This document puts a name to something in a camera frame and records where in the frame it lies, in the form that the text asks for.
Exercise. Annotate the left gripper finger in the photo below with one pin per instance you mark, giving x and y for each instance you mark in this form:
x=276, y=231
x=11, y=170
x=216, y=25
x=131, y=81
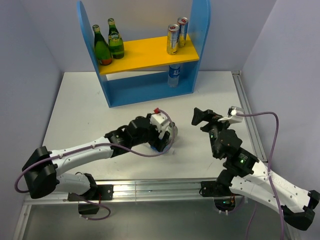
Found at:
x=165, y=139
x=156, y=145

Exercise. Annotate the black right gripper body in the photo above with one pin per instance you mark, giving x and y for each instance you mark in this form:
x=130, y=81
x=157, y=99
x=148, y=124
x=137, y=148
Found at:
x=213, y=125

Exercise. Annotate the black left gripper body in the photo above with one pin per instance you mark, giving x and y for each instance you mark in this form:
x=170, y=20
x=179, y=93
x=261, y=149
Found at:
x=151, y=135

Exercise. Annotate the blue label bottle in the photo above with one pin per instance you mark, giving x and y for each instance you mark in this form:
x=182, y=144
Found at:
x=173, y=75
x=167, y=150

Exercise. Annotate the silver can front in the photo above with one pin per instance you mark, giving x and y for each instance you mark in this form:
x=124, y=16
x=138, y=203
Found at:
x=172, y=39

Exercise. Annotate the silver can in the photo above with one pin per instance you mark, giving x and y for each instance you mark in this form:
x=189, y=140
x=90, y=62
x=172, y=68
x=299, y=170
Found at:
x=172, y=39
x=183, y=29

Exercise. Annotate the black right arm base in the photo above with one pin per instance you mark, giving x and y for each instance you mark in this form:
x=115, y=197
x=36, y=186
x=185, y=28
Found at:
x=224, y=200

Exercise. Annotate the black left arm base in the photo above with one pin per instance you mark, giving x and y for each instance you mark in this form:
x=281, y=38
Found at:
x=90, y=205

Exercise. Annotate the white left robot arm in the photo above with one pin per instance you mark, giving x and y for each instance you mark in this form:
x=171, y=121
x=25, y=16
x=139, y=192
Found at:
x=47, y=171

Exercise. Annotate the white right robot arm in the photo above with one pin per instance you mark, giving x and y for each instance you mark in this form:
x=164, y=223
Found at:
x=244, y=174

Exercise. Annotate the blue and yellow shelf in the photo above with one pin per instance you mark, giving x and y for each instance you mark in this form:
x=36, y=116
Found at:
x=142, y=75

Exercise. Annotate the clear glass bottle near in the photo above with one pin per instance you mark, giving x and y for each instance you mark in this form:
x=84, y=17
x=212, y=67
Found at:
x=173, y=132

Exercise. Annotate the green glass bottle left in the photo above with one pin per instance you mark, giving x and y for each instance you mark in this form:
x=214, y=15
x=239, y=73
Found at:
x=101, y=48

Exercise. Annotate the green glass bottle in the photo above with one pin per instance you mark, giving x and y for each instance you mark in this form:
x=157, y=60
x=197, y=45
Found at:
x=115, y=41
x=101, y=48

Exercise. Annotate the green glass bottle right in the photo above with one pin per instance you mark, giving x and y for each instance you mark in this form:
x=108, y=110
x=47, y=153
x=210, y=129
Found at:
x=115, y=41

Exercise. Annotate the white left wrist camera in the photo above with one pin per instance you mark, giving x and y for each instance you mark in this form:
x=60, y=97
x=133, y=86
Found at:
x=160, y=120

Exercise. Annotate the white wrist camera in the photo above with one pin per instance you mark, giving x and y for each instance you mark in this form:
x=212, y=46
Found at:
x=232, y=115
x=160, y=120

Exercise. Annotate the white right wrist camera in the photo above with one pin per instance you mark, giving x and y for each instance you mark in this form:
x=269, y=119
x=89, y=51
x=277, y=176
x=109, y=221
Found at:
x=232, y=115

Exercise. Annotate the aluminium rail frame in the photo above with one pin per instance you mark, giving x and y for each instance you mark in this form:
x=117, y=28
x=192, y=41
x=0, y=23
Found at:
x=154, y=198

